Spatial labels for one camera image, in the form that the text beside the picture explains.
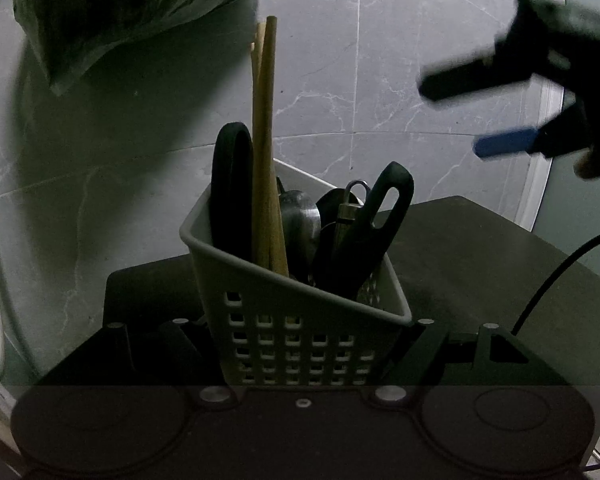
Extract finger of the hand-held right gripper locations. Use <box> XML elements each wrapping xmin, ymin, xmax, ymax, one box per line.
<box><xmin>417</xmin><ymin>55</ymin><xmax>536</xmax><ymax>103</ymax></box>
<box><xmin>472</xmin><ymin>105</ymin><xmax>593</xmax><ymax>161</ymax></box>

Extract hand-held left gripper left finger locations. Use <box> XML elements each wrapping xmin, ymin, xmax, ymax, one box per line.
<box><xmin>35</xmin><ymin>317</ymin><xmax>238</xmax><ymax>406</ymax></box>

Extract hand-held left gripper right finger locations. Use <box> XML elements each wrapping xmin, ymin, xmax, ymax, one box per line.
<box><xmin>370</xmin><ymin>317</ymin><xmax>581</xmax><ymax>406</ymax></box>

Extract white perforated utensil basket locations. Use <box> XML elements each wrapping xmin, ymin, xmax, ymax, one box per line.
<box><xmin>179</xmin><ymin>157</ymin><xmax>413</xmax><ymax>388</ymax></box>

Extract large metal spoon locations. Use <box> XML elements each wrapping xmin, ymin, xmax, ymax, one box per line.
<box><xmin>279</xmin><ymin>190</ymin><xmax>322</xmax><ymax>281</ymax></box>

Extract plain wooden chopstick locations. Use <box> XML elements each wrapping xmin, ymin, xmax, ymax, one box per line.
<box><xmin>260</xmin><ymin>16</ymin><xmax>279</xmax><ymax>271</ymax></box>

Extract person's right hand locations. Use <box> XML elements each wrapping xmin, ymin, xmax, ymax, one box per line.
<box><xmin>574</xmin><ymin>150</ymin><xmax>600</xmax><ymax>182</ymax></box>

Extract clear plastic bag of greens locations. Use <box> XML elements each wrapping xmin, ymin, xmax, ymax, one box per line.
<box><xmin>12</xmin><ymin>0</ymin><xmax>281</xmax><ymax>97</ymax></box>

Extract white wall trim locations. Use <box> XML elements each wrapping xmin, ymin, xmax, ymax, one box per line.
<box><xmin>512</xmin><ymin>0</ymin><xmax>567</xmax><ymax>233</ymax></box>

